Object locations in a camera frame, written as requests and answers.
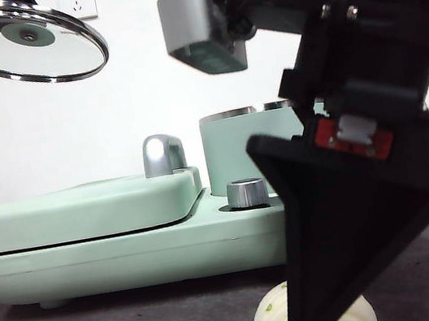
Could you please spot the glass pot lid green knob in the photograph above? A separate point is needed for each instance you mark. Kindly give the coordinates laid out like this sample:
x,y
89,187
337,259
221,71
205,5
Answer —
x,y
29,35

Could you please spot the silver control knob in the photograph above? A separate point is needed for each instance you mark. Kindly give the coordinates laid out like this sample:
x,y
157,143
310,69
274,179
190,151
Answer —
x,y
245,194

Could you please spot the mint green breakfast machine base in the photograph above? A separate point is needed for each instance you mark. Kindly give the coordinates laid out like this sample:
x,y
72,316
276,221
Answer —
x,y
132,260

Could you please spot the white wall socket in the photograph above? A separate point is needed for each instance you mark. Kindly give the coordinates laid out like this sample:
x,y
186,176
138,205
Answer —
x,y
83,1

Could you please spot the twisted bun with green flecks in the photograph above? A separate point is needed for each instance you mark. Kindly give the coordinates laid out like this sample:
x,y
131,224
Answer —
x,y
270,320

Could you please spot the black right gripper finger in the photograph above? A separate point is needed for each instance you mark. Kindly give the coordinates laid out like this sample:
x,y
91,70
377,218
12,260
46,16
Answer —
x,y
355,236

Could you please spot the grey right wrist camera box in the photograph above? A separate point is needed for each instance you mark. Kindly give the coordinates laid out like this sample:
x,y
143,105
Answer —
x,y
190,16

